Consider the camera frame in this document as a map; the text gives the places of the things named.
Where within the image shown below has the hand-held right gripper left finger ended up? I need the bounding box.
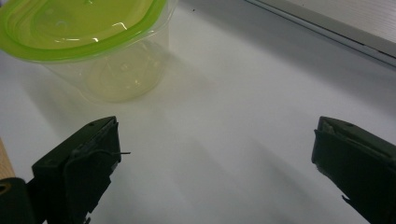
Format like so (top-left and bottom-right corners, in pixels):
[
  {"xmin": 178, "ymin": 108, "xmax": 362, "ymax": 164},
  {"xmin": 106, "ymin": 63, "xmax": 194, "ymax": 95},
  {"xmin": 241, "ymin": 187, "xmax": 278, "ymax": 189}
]
[{"xmin": 31, "ymin": 116, "xmax": 131, "ymax": 224}]

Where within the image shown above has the clear plastic container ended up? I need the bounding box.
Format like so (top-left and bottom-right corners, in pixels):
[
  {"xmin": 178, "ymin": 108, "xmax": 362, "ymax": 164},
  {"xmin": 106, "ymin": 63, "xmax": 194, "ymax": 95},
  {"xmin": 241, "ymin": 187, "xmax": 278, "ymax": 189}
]
[{"xmin": 40, "ymin": 0, "xmax": 179, "ymax": 105}]

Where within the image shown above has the green plastic container lid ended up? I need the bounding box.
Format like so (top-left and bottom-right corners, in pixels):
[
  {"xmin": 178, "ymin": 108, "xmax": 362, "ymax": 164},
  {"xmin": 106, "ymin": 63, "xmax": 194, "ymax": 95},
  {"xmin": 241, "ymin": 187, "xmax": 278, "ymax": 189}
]
[{"xmin": 0, "ymin": 0, "xmax": 169, "ymax": 63}]

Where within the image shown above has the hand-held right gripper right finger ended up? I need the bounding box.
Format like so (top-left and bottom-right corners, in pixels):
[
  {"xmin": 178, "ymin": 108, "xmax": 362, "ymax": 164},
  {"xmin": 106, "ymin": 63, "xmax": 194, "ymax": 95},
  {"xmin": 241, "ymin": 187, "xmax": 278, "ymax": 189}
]
[{"xmin": 310, "ymin": 116, "xmax": 396, "ymax": 224}]

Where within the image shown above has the flat beige ribbed panel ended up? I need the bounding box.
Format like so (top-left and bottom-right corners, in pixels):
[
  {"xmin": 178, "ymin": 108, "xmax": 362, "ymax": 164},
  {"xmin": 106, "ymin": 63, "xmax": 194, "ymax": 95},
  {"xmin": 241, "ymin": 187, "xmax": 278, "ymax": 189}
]
[{"xmin": 246, "ymin": 0, "xmax": 396, "ymax": 68}]

